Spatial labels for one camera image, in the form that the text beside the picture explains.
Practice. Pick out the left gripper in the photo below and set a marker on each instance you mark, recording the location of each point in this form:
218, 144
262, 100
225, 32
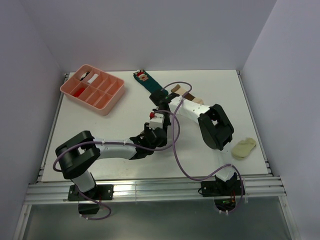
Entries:
146, 129

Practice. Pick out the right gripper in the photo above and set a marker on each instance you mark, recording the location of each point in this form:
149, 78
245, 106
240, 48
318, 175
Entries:
167, 122

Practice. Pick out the cream yellow sock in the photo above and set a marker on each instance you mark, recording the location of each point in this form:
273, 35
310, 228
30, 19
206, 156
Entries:
243, 148

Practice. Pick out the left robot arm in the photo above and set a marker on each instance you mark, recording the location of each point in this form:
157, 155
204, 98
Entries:
76, 155

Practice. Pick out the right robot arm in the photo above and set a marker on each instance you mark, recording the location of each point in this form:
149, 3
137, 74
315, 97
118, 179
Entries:
215, 127

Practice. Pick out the striped beige brown sock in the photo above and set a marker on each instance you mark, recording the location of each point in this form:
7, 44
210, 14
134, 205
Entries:
181, 91

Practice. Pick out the dark green Christmas sock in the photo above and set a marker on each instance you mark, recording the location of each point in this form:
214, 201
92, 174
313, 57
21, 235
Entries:
147, 81

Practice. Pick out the pink divided organizer tray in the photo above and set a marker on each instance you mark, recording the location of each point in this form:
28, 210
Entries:
100, 96

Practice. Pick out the white rolled item in tray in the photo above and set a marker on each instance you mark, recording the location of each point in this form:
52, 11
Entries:
92, 79

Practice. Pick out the red rolled item in tray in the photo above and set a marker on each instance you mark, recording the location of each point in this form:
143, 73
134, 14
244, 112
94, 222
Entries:
79, 92

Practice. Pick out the black item in tray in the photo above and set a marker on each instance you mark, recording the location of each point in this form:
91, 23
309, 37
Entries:
84, 75

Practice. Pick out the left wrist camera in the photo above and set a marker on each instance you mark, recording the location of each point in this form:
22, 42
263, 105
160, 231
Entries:
156, 120

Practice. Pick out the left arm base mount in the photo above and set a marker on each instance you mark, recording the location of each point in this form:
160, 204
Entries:
87, 200

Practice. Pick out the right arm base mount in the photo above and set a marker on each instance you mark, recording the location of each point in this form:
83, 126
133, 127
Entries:
228, 190

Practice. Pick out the aluminium front rail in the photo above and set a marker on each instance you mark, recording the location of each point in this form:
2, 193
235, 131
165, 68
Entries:
151, 190

